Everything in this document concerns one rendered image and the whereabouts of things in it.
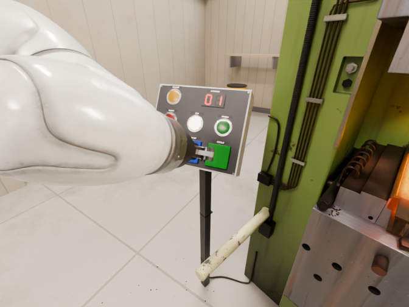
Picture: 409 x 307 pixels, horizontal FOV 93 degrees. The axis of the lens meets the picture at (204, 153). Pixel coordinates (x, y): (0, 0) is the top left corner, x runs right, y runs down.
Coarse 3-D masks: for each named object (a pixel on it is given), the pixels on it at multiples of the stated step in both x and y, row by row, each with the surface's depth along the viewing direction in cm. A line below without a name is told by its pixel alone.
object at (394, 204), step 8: (408, 160) 60; (408, 168) 56; (408, 176) 53; (400, 184) 51; (408, 184) 50; (400, 192) 47; (408, 192) 47; (392, 200) 45; (400, 200) 43; (408, 200) 43; (392, 208) 45; (400, 208) 41; (408, 208) 41; (392, 216) 44; (400, 216) 39; (408, 216) 39; (392, 224) 42; (400, 224) 39; (392, 232) 40; (400, 232) 40
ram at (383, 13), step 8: (384, 0) 37; (392, 0) 36; (400, 0) 36; (408, 0) 35; (384, 8) 37; (392, 8) 37; (400, 8) 36; (408, 8) 35; (384, 16) 38; (392, 16) 37; (400, 16) 36; (408, 16) 36; (392, 24) 47; (400, 24) 47
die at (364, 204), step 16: (384, 160) 64; (400, 160) 64; (352, 176) 58; (368, 176) 58; (384, 176) 56; (400, 176) 54; (352, 192) 52; (368, 192) 50; (384, 192) 50; (352, 208) 53; (368, 208) 50; (384, 208) 48; (384, 224) 49
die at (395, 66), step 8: (408, 24) 36; (408, 32) 36; (400, 40) 37; (408, 40) 36; (400, 48) 38; (408, 48) 37; (400, 56) 38; (408, 56) 37; (392, 64) 39; (400, 64) 38; (408, 64) 37; (392, 72) 40; (400, 72) 39; (408, 72) 38
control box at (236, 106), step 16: (160, 96) 72; (192, 96) 67; (208, 96) 65; (224, 96) 64; (240, 96) 62; (176, 112) 69; (192, 112) 67; (208, 112) 65; (224, 112) 63; (240, 112) 62; (208, 128) 65; (240, 128) 61; (224, 144) 63; (240, 144) 61; (240, 160) 64
